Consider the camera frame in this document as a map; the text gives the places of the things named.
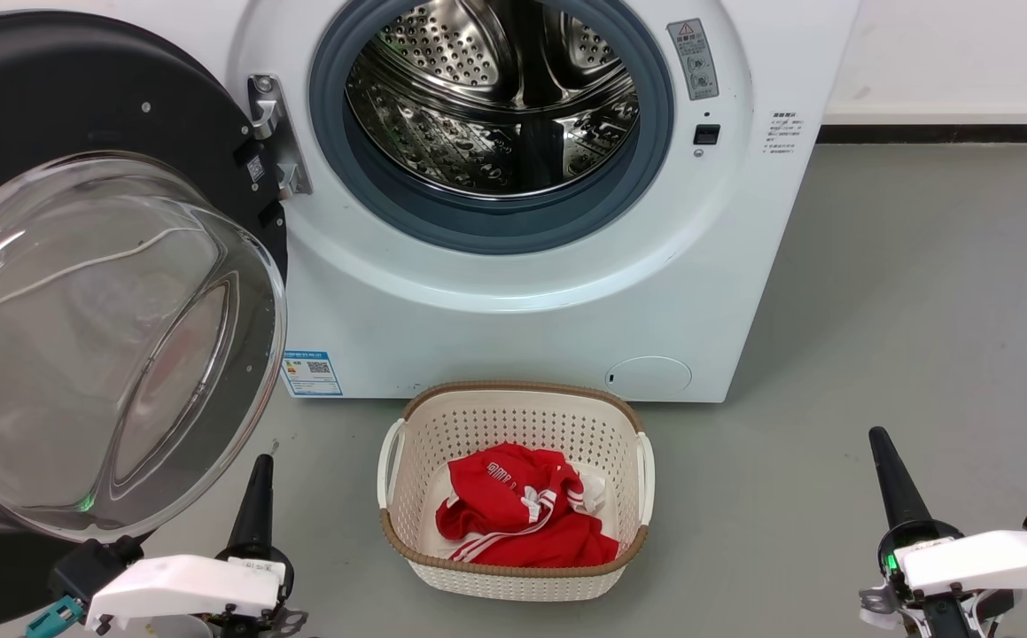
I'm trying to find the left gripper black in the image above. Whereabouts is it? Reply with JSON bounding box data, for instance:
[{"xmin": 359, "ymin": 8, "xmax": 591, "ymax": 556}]
[{"xmin": 212, "ymin": 455, "xmax": 308, "ymax": 638}]

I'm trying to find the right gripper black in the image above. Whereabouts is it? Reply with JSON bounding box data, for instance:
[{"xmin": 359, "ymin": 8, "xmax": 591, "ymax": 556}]
[{"xmin": 859, "ymin": 426, "xmax": 1015, "ymax": 638}]

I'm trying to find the black round glass washer door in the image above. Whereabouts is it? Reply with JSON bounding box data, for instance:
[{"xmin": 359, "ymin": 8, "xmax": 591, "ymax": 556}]
[{"xmin": 0, "ymin": 11, "xmax": 290, "ymax": 612}]

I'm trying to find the white front-load washing machine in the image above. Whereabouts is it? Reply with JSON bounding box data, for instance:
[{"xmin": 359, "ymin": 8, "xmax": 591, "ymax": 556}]
[{"xmin": 123, "ymin": 0, "xmax": 864, "ymax": 404}]

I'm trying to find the metal door hinge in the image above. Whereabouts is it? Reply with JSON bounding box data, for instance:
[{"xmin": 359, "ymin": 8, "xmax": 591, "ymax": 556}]
[{"xmin": 247, "ymin": 74, "xmax": 314, "ymax": 199}]

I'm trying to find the blue energy label sticker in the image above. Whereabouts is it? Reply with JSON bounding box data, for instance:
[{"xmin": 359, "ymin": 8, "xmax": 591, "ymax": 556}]
[{"xmin": 281, "ymin": 351, "xmax": 344, "ymax": 398}]

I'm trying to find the red white-striped garment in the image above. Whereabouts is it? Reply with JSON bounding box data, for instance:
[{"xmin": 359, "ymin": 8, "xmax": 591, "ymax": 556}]
[{"xmin": 435, "ymin": 443, "xmax": 620, "ymax": 569}]

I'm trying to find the cream perforated laundry basket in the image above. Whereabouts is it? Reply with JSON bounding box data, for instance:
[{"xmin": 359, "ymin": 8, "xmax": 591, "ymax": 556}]
[{"xmin": 377, "ymin": 381, "xmax": 656, "ymax": 603}]

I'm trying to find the round white filter cover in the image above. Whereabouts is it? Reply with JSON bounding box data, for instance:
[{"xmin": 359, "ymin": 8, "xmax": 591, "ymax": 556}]
[{"xmin": 605, "ymin": 356, "xmax": 693, "ymax": 398}]

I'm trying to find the white garment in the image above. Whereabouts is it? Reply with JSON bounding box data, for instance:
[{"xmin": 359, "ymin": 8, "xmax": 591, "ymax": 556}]
[{"xmin": 571, "ymin": 470, "xmax": 607, "ymax": 517}]

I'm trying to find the black baseboard strip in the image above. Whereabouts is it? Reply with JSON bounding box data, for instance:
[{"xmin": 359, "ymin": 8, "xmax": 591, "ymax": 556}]
[{"xmin": 817, "ymin": 124, "xmax": 1027, "ymax": 144}]

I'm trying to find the small black text sticker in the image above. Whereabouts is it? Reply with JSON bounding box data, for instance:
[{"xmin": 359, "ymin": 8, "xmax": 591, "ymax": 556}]
[{"xmin": 766, "ymin": 111, "xmax": 802, "ymax": 156}]

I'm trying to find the grey warning sticker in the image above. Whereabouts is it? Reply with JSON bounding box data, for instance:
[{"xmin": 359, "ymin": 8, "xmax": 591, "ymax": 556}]
[{"xmin": 666, "ymin": 18, "xmax": 720, "ymax": 101}]

